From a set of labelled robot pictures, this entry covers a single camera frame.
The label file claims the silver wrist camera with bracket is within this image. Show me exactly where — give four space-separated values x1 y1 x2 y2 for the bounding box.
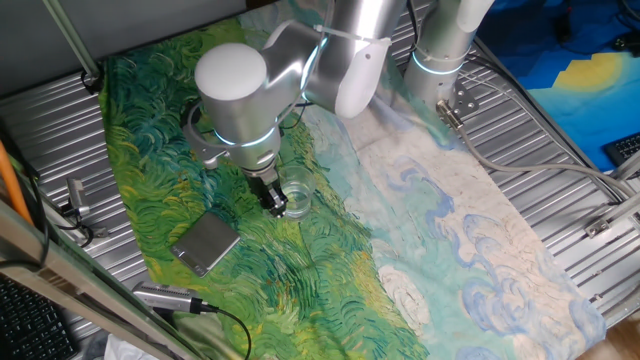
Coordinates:
182 102 231 170

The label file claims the small silver camera on stand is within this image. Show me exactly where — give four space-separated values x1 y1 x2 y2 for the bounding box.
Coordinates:
66 177 92 219

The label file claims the black camera cable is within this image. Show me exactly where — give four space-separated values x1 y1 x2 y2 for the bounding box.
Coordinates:
189 298 253 360

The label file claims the white crumpled paper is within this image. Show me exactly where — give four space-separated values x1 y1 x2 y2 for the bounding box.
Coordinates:
102 333 161 360

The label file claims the aluminium profile rail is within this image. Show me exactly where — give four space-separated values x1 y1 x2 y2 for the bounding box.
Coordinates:
599 192 640 226

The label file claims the black pole clamp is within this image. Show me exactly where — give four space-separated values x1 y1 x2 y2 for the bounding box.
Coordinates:
79 62 106 96

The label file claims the aluminium frame beam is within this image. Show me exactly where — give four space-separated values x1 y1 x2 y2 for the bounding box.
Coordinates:
0 199 201 360

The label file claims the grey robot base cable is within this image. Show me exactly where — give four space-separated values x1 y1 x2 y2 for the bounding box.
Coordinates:
434 99 640 201

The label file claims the green blue painted tablecloth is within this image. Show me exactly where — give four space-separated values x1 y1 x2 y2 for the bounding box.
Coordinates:
97 0 609 360

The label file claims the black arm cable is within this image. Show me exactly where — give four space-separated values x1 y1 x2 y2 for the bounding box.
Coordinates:
279 99 315 132

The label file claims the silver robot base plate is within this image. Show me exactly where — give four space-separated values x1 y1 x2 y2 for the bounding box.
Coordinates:
447 79 480 119

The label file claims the green metal pole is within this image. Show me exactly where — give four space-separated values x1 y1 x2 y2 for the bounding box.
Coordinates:
42 0 104 81

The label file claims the blue cloth with yellow sun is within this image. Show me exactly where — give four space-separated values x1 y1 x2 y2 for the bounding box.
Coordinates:
477 0 640 174

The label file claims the silver digital pocket scale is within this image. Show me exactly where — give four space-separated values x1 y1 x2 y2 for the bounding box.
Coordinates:
169 211 242 278

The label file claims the orange tube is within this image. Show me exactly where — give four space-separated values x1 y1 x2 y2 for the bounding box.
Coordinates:
0 139 34 226

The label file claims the long silver camera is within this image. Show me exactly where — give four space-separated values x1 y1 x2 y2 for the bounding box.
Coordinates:
132 280 204 315

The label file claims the black device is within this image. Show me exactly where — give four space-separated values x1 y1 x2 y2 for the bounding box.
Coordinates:
613 30 640 57

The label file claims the black keyboard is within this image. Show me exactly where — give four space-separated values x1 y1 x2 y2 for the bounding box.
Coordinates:
602 132 640 169
0 277 79 360

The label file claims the clear glass mug with handle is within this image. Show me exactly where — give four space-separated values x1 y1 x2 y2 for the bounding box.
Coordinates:
269 165 317 222

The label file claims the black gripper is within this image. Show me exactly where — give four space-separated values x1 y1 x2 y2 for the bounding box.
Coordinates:
248 173 290 219

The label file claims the small metal corner bracket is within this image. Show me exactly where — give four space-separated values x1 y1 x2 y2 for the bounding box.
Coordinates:
583 217 614 240

